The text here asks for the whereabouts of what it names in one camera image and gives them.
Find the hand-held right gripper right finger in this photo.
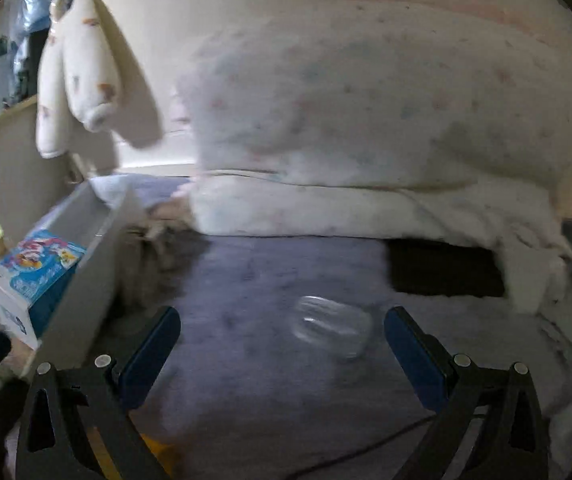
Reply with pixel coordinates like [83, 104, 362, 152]
[384, 305, 553, 480]

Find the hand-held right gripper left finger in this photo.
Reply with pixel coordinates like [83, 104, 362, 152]
[16, 305, 183, 480]

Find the clear plastic container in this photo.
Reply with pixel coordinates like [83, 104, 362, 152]
[291, 295, 373, 359]

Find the white fabric storage box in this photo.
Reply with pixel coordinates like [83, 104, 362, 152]
[16, 180, 149, 381]

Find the yellow snack packet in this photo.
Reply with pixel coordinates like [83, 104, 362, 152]
[88, 425, 183, 480]

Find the blue cartoon carton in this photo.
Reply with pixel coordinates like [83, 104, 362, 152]
[0, 229, 88, 351]

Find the dark flat object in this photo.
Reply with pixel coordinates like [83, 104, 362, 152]
[388, 239, 508, 298]

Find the purple fuzzy blanket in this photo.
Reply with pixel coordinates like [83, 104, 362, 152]
[6, 175, 567, 480]

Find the beige bedside cabinet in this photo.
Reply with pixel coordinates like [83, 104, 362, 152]
[0, 94, 74, 251]

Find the white bed headboard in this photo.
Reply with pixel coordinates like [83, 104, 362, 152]
[80, 0, 567, 186]

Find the blue plastic bag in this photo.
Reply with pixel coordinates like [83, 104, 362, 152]
[13, 0, 84, 48]

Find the black cable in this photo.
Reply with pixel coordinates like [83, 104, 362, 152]
[286, 412, 439, 480]

